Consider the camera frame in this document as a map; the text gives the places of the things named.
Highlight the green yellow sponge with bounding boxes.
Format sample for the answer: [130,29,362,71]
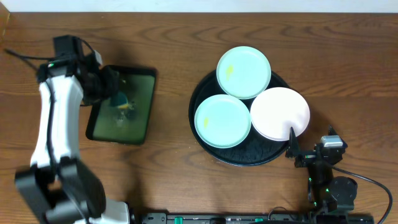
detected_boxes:
[109,91,134,110]

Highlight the mint green plate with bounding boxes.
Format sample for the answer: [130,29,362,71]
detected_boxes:
[216,46,272,100]
[194,94,251,149]

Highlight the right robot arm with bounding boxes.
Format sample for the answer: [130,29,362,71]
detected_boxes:
[285,127,358,223]

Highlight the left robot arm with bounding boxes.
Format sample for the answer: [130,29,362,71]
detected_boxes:
[15,55,131,223]

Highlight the round black tray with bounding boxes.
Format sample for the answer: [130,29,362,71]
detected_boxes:
[188,70,289,166]

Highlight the black rectangular tray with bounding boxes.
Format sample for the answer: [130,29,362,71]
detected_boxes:
[86,65,157,145]

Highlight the pink plate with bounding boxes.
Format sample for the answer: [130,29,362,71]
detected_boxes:
[250,87,310,141]

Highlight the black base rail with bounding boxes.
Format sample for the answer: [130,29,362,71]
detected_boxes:
[131,212,375,224]

